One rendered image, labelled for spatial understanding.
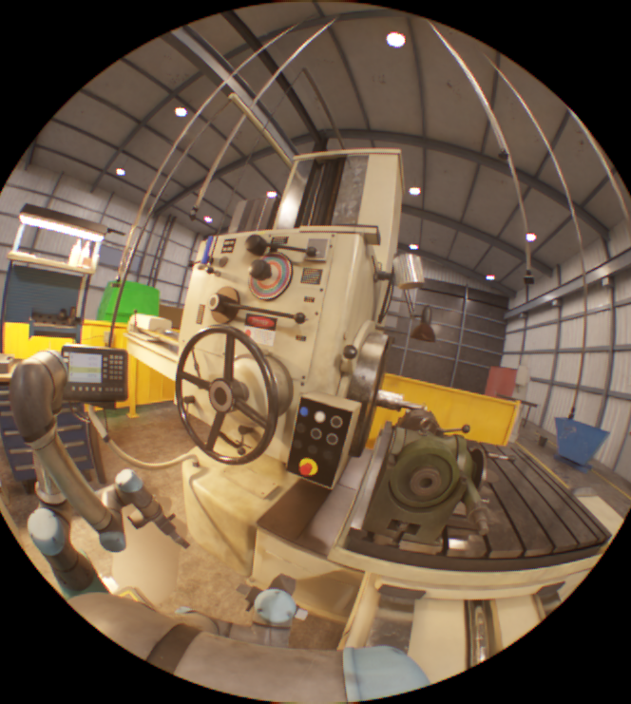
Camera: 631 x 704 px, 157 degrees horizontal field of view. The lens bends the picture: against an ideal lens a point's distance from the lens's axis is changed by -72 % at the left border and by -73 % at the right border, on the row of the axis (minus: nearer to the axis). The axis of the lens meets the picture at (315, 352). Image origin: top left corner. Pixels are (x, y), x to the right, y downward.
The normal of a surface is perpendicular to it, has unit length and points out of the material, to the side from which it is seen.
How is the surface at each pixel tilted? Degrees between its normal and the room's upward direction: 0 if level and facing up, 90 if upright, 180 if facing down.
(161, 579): 0
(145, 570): 0
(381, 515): 90
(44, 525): 8
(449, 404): 90
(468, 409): 90
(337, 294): 90
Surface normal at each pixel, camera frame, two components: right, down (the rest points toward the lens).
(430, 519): -0.37, -0.02
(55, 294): 0.88, 0.21
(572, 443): -0.97, -0.19
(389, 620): 0.20, -0.98
